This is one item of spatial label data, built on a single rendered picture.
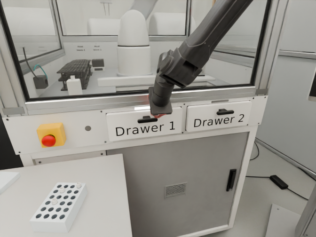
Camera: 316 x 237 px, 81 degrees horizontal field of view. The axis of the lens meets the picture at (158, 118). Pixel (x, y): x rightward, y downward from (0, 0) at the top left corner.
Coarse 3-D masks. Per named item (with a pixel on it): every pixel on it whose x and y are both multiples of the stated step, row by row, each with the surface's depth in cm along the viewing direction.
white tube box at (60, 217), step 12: (72, 192) 51; (84, 192) 53; (48, 204) 47; (60, 204) 48; (72, 204) 47; (36, 216) 44; (48, 216) 45; (60, 216) 44; (72, 216) 46; (36, 228) 44; (48, 228) 44; (60, 228) 44
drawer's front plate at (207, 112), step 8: (208, 104) 76; (216, 104) 76; (224, 104) 76; (232, 104) 77; (240, 104) 78; (248, 104) 79; (192, 112) 74; (200, 112) 75; (208, 112) 76; (240, 112) 80; (248, 112) 81; (192, 120) 76; (216, 120) 79; (232, 120) 81; (240, 120) 82; (192, 128) 77; (200, 128) 78; (208, 128) 79; (216, 128) 81
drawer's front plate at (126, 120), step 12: (180, 108) 72; (108, 120) 67; (120, 120) 68; (132, 120) 70; (168, 120) 73; (180, 120) 75; (108, 132) 69; (120, 132) 70; (132, 132) 72; (144, 132) 73; (156, 132) 74; (168, 132) 75; (180, 132) 77
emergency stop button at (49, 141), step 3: (48, 135) 60; (42, 138) 59; (45, 138) 59; (48, 138) 59; (51, 138) 60; (54, 138) 60; (42, 141) 59; (45, 141) 59; (48, 141) 59; (51, 141) 60; (54, 141) 60; (45, 144) 60; (48, 144) 60; (51, 144) 60; (54, 144) 61
